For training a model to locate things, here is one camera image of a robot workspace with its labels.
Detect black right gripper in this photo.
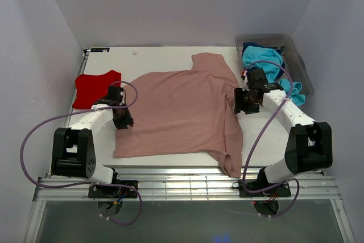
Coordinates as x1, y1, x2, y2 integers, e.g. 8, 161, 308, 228
234, 88, 260, 114

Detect dusty pink t-shirt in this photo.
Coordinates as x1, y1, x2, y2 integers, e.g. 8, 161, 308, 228
113, 53, 243, 178

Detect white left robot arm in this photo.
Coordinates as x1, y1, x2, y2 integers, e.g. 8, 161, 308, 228
51, 86, 134, 197

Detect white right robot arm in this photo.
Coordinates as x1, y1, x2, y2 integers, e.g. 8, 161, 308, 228
234, 68, 333, 196

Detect folded red t-shirt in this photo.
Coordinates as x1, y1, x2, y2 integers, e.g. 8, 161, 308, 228
72, 70, 122, 110

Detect turquoise t-shirt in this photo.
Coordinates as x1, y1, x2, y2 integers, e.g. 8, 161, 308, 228
241, 42, 306, 106

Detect clear plastic bin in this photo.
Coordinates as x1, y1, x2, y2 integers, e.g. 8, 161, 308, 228
234, 34, 314, 98

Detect blue label sticker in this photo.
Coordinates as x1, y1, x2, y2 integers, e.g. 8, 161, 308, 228
90, 47, 110, 53

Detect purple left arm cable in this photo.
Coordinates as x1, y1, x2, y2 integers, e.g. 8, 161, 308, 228
19, 81, 143, 225

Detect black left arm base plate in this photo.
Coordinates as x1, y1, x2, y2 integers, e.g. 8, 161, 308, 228
88, 179, 139, 199

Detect aluminium extrusion frame rail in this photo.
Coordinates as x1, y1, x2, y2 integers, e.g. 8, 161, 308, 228
34, 167, 341, 201

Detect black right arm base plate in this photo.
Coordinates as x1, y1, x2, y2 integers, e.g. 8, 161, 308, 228
233, 178, 291, 198

